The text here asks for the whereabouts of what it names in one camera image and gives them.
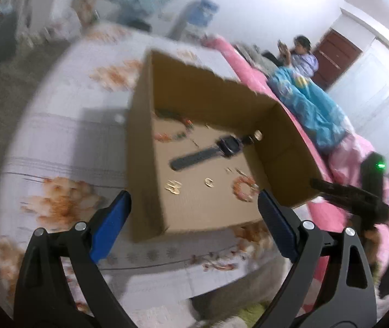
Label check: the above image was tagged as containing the blue blanket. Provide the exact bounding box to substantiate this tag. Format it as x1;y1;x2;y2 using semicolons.
267;66;350;153

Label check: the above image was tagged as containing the blue water jug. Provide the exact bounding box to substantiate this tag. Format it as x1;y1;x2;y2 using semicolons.
189;0;220;28

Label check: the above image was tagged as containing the green fluffy cloth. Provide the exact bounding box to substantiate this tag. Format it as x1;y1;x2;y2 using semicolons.
241;305;271;326

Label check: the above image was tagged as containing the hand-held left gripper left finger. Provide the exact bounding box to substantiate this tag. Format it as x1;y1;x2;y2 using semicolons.
13;190;137;328

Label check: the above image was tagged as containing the grey strap wristwatch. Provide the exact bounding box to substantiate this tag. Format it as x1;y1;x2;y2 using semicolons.
169;136;255;171

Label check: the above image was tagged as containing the pink quilt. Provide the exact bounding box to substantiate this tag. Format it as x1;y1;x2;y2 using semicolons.
327;133;389;195

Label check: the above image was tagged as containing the orange and green bead bracelet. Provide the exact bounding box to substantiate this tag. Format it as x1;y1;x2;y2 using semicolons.
155;130;185;143

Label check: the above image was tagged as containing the brown door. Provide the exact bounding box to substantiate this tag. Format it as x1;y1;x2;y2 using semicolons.
312;29;364;89

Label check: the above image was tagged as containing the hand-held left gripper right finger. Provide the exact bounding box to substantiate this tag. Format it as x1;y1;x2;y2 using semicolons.
256;189;377;328

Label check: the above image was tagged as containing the brown cardboard box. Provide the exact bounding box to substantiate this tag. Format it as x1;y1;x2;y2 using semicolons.
126;48;328;243

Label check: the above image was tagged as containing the pink floral blanket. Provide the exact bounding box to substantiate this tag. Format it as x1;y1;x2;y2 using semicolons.
203;36;389;315

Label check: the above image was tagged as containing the colourful bead bracelet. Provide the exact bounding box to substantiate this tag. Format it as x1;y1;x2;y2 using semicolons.
155;109;195;130

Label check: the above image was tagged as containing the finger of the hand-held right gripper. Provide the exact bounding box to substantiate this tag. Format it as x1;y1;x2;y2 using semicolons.
310;177;379;217

